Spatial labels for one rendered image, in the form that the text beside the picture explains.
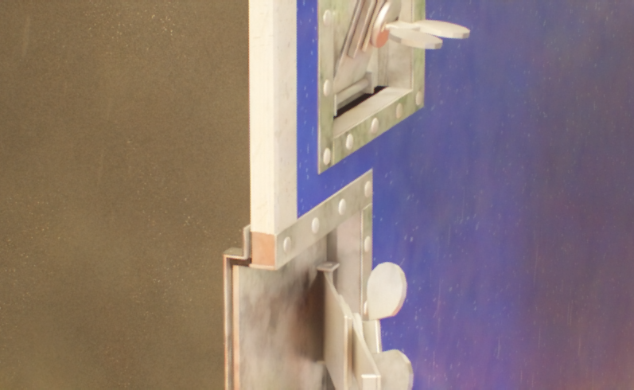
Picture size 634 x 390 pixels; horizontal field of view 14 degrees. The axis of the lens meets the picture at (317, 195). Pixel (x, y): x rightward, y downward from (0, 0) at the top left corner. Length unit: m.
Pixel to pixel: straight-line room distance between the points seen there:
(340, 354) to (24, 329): 1.23
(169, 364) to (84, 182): 0.18
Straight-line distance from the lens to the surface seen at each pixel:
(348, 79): 1.14
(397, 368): 1.09
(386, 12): 1.11
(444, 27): 1.14
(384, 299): 1.10
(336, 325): 1.10
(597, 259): 1.52
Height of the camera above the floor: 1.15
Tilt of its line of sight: 16 degrees down
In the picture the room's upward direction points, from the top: straight up
